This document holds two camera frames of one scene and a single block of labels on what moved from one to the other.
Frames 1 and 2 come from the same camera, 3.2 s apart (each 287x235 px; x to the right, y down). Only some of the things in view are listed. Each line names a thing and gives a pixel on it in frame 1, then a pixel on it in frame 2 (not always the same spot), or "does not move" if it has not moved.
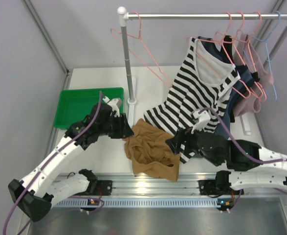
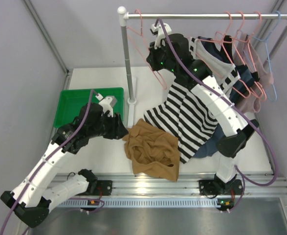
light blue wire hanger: (265, 40) does not move
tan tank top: (149, 153) does not move
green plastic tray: (74, 105) does not move
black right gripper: (181, 136) to (155, 52)
